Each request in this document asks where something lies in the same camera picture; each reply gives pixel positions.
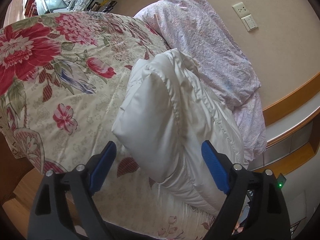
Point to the white puffy down jacket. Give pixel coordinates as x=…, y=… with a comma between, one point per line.
x=165, y=117

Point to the person's right hand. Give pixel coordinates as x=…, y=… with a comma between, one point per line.
x=242, y=220

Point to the cream red floral bedspread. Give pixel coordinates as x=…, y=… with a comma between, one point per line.
x=63, y=79

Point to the pink floral pillow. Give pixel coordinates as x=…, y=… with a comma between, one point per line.
x=251, y=123
x=195, y=28

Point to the white wall power socket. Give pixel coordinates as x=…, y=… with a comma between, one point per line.
x=241, y=9

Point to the wooden headboard shelf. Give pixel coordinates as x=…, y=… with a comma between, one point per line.
x=292, y=129

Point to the white wall switch panel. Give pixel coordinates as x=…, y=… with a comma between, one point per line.
x=249, y=23

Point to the black device with green light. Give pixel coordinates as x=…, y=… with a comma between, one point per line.
x=280, y=181

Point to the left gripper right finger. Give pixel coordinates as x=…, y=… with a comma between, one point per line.
x=268, y=217

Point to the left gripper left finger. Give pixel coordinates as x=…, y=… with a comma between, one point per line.
x=50, y=217

